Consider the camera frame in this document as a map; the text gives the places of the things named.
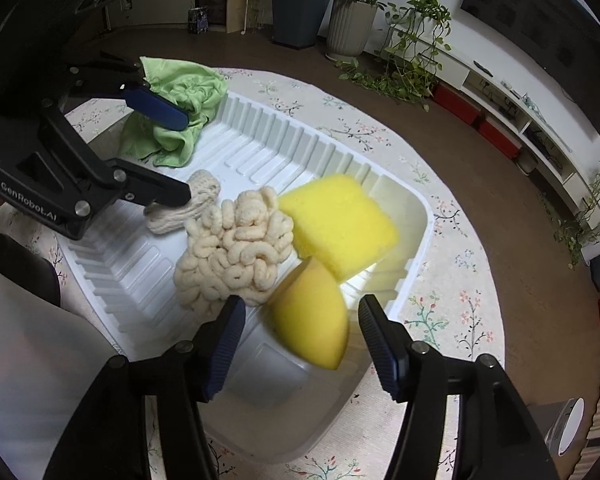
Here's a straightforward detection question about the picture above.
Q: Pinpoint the small round pot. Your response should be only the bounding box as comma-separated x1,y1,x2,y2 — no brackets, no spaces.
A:
517,150,540,176

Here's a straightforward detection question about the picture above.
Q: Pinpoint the cream chenille cloth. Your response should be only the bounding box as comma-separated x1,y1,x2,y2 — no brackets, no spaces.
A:
172,186,295,317

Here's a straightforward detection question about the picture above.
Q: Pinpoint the trailing pothos plant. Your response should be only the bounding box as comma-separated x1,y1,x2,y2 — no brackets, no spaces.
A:
337,0,453,111

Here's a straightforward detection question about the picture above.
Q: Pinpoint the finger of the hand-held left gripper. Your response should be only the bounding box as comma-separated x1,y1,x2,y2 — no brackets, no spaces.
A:
55,50,190,132
10,100,193,217

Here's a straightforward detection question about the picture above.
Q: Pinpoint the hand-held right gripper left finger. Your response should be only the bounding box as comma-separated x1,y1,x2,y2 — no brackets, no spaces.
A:
42,294,247,480

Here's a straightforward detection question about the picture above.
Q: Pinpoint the yellow teardrop makeup sponge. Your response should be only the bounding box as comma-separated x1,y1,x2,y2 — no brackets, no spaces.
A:
265,256,351,372

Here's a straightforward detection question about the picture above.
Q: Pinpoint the wall-mounted television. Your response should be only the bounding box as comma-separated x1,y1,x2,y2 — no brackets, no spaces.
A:
460,0,600,138

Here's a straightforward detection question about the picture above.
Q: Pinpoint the white plastic tray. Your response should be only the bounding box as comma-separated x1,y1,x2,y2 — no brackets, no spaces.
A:
55,91,436,466

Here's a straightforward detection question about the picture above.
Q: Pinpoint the grey trash can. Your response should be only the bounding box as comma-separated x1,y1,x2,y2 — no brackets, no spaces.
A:
530,397,586,458

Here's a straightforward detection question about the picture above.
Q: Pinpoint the dark square plant pot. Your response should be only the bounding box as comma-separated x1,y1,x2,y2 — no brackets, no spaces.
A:
270,0,335,51

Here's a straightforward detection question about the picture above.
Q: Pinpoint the small printed box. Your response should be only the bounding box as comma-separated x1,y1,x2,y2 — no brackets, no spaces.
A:
187,6,211,36

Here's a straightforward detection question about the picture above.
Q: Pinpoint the hanging vine plant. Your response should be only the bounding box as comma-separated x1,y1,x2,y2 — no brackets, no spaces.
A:
540,157,600,268

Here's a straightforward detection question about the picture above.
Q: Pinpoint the red storage box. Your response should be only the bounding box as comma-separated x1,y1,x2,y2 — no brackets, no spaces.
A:
431,83,483,126
475,117,523,161

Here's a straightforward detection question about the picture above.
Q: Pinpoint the yellow rounded sponge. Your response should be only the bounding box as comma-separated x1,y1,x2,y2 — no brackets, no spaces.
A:
278,174,400,283

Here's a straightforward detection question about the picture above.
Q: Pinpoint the beige knitted cloth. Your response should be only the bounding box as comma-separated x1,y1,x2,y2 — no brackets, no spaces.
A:
144,170,223,235

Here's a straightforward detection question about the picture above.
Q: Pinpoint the green cloth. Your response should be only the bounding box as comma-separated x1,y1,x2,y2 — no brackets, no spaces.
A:
117,56,229,168

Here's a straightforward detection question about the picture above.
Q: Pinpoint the ribbed grey plant pot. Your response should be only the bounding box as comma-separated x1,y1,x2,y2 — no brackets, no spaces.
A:
325,0,378,61

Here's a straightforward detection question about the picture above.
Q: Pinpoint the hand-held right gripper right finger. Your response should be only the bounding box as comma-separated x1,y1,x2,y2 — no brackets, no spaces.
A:
357,294,551,480

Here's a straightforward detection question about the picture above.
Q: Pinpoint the white television console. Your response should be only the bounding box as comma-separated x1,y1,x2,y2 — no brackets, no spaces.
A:
430,45,600,211

